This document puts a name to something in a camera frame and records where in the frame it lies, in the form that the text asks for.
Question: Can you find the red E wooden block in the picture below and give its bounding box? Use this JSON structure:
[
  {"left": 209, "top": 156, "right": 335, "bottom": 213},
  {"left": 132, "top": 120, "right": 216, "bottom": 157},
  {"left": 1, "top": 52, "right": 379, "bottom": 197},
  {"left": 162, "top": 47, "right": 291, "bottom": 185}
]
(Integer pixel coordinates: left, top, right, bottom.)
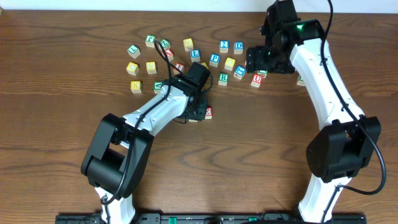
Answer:
[{"left": 205, "top": 107, "right": 213, "bottom": 119}]

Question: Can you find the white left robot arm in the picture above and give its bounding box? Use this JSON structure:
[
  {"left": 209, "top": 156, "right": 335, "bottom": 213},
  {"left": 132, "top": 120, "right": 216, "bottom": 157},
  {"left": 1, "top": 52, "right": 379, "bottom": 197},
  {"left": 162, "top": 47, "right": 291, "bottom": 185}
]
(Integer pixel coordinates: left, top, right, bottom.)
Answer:
[{"left": 81, "top": 77, "right": 206, "bottom": 223}]

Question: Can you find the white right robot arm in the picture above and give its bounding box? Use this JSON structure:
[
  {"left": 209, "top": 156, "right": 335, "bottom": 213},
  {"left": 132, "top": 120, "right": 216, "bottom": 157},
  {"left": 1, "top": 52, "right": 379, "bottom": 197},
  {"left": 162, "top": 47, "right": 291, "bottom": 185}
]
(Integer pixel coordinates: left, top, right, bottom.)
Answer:
[{"left": 246, "top": 17, "right": 381, "bottom": 223}]

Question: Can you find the green F wooden block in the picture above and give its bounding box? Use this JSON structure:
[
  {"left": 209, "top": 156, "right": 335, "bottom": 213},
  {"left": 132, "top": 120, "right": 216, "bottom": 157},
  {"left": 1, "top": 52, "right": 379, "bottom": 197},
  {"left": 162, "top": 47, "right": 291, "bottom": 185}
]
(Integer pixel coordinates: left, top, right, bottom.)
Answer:
[{"left": 257, "top": 70, "right": 268, "bottom": 78}]

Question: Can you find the red U wooden block lower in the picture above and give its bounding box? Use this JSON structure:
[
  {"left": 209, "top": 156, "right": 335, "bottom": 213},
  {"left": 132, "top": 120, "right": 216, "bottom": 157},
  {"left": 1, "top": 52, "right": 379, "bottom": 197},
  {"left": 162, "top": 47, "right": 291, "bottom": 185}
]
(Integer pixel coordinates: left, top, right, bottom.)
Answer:
[{"left": 251, "top": 74, "right": 263, "bottom": 88}]

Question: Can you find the blue D wooden block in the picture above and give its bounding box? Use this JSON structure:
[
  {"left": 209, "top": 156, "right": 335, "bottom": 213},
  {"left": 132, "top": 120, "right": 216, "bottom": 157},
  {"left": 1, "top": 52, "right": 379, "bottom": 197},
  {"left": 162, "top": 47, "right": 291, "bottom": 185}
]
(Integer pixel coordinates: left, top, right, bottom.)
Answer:
[{"left": 234, "top": 42, "right": 244, "bottom": 55}]

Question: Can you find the yellow G wooden block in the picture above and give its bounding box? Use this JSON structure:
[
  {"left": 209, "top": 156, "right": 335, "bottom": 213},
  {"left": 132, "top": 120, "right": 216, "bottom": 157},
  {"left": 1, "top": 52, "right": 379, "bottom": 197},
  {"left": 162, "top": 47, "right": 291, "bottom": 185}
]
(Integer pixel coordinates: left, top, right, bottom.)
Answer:
[{"left": 224, "top": 57, "right": 236, "bottom": 71}]

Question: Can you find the green R wooden block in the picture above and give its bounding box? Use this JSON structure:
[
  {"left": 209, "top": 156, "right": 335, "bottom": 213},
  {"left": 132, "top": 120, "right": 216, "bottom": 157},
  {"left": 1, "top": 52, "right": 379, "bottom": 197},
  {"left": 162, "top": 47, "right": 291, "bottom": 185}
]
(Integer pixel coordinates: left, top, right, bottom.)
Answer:
[{"left": 218, "top": 73, "right": 229, "bottom": 86}]

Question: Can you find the blue 2 wooden block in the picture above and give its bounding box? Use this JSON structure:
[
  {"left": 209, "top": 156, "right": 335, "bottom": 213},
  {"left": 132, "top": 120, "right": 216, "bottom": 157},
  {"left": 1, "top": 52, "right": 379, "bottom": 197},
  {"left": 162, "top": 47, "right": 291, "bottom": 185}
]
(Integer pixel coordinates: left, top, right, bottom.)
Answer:
[{"left": 220, "top": 40, "right": 229, "bottom": 54}]

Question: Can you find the green 4 wooden block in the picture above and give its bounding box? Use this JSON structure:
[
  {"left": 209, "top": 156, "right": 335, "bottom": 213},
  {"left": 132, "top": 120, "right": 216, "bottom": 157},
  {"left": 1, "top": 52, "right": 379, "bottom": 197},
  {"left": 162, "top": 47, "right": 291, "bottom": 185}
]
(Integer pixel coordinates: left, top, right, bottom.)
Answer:
[{"left": 297, "top": 75, "right": 305, "bottom": 86}]

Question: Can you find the red I wooden block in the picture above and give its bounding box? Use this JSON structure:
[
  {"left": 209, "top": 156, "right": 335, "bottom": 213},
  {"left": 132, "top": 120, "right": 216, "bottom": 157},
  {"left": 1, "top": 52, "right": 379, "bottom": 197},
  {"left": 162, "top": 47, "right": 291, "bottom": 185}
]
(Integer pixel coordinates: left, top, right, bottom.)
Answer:
[{"left": 174, "top": 63, "right": 185, "bottom": 75}]

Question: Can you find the yellow Q wooden block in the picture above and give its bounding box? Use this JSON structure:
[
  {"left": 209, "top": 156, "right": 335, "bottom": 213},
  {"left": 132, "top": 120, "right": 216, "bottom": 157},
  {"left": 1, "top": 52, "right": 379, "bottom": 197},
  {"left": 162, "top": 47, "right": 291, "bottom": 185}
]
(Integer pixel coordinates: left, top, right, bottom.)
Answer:
[{"left": 201, "top": 62, "right": 209, "bottom": 69}]

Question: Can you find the green V wooden block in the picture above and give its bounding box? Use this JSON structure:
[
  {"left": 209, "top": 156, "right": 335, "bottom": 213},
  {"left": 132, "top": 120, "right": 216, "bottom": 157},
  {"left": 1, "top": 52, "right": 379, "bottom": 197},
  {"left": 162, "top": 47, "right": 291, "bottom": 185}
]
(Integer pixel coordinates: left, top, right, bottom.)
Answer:
[{"left": 153, "top": 81, "right": 163, "bottom": 94}]

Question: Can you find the blue P wooden block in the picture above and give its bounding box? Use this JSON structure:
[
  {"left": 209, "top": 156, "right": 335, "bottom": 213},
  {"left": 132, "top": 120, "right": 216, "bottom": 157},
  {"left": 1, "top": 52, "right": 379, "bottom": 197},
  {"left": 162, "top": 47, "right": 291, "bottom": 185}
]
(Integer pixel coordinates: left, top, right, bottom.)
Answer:
[{"left": 209, "top": 54, "right": 221, "bottom": 67}]

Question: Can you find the blue L wooden block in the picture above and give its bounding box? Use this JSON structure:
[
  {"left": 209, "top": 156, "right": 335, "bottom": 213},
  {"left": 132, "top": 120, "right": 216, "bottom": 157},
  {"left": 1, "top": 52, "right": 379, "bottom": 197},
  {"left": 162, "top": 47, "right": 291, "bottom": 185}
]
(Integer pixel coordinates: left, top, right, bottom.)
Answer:
[{"left": 190, "top": 49, "right": 201, "bottom": 62}]

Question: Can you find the red A wooden block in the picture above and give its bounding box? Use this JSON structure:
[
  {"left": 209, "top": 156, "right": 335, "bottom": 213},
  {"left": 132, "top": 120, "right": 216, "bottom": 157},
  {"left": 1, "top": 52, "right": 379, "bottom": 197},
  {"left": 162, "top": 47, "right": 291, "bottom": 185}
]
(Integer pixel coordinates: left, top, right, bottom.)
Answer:
[{"left": 165, "top": 49, "right": 174, "bottom": 62}]

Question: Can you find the yellow S wooden block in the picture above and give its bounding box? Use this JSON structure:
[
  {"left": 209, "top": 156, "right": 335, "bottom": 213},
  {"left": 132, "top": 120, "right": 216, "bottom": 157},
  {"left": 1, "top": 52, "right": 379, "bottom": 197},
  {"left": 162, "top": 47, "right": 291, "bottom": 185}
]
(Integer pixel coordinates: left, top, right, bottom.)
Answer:
[{"left": 146, "top": 61, "right": 157, "bottom": 75}]

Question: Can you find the yellow 6 wooden block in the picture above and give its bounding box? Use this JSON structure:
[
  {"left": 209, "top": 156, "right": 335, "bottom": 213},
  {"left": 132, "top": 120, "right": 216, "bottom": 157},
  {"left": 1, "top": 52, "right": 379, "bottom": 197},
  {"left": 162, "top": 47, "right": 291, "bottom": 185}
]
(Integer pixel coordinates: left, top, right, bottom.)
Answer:
[{"left": 183, "top": 38, "right": 194, "bottom": 52}]

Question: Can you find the yellow K wooden block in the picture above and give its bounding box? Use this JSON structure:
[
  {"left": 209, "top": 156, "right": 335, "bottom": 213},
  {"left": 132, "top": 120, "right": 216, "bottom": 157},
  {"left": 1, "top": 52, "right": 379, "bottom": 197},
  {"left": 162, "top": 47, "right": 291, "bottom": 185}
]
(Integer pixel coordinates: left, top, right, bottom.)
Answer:
[{"left": 130, "top": 80, "right": 142, "bottom": 93}]

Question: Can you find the green Z wooden block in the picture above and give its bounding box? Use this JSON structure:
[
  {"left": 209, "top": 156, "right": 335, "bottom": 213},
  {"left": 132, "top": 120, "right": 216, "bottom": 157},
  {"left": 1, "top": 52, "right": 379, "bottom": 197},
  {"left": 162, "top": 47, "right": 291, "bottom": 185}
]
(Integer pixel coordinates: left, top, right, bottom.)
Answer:
[{"left": 160, "top": 39, "right": 171, "bottom": 50}]

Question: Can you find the yellow C wooden block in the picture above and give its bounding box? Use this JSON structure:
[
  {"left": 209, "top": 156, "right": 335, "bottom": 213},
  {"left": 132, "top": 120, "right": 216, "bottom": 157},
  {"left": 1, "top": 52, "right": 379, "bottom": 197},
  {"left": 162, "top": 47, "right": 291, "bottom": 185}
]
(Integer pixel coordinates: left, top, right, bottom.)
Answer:
[{"left": 126, "top": 62, "right": 139, "bottom": 76}]

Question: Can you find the green J wooden block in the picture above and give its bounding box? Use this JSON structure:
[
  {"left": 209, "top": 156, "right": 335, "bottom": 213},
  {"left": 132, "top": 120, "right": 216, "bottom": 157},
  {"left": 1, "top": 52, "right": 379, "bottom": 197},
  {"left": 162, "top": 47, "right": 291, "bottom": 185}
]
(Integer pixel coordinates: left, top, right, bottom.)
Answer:
[{"left": 145, "top": 35, "right": 156, "bottom": 48}]

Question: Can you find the green 7 wooden block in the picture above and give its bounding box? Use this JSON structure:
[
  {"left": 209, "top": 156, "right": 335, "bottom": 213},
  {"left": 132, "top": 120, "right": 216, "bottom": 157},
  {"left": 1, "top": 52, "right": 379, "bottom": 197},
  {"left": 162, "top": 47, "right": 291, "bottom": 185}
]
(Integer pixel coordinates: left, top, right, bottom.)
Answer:
[{"left": 127, "top": 44, "right": 141, "bottom": 58}]

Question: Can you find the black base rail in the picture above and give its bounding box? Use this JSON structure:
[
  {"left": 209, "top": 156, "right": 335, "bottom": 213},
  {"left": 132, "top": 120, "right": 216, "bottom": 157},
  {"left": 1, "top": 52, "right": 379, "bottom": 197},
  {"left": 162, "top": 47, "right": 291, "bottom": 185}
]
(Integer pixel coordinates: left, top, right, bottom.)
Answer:
[{"left": 55, "top": 212, "right": 368, "bottom": 224}]

